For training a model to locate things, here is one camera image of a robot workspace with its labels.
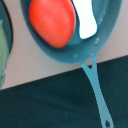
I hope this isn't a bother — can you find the grey frying pan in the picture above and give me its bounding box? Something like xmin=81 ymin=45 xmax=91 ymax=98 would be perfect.
xmin=20 ymin=0 xmax=122 ymax=128

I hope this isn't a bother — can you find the white toy fish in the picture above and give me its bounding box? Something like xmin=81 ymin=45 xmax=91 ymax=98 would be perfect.
xmin=73 ymin=0 xmax=97 ymax=39

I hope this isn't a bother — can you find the red toy sausage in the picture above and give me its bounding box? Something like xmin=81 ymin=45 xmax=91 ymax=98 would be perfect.
xmin=29 ymin=0 xmax=76 ymax=48

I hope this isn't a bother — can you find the pink stove board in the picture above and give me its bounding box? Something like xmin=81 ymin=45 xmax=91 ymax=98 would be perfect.
xmin=2 ymin=0 xmax=128 ymax=89

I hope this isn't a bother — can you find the woven beige placemat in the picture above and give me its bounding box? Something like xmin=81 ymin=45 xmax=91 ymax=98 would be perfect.
xmin=0 ymin=20 xmax=9 ymax=88

